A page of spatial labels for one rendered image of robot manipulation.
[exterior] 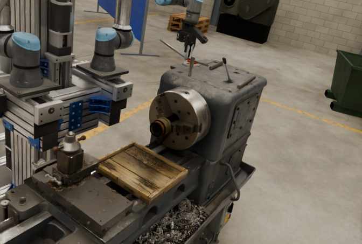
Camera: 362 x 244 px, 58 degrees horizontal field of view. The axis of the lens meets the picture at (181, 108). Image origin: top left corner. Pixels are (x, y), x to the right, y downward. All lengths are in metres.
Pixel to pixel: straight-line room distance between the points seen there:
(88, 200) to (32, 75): 0.69
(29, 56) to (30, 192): 0.61
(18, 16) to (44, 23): 0.15
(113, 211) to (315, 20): 10.57
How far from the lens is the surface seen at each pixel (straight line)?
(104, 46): 1.97
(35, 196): 1.44
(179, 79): 1.83
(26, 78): 1.70
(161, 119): 1.59
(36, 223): 1.39
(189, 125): 1.60
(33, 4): 1.86
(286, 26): 11.54
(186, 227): 1.82
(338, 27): 11.40
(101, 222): 1.23
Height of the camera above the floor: 1.83
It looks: 24 degrees down
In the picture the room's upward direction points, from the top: 11 degrees clockwise
